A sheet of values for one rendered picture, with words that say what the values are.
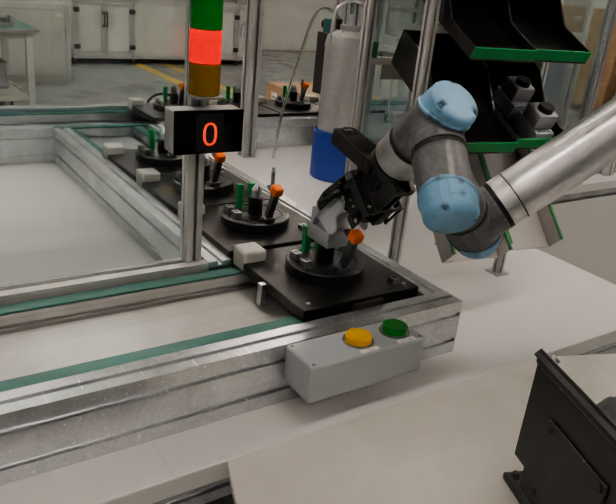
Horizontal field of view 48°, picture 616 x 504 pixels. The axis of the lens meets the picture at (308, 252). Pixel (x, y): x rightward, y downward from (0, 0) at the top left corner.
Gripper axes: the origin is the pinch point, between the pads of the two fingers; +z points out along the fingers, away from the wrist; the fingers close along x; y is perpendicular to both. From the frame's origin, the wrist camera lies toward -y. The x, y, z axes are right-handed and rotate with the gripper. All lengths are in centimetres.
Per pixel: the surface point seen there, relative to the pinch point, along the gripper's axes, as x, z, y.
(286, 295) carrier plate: -11.7, 3.3, 11.9
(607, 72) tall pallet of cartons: 768, 340, -305
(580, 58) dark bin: 46, -27, -12
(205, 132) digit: -19.7, -3.9, -15.2
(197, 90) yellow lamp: -20.9, -8.0, -20.3
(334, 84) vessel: 54, 45, -62
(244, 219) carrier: -3.9, 21.2, -10.9
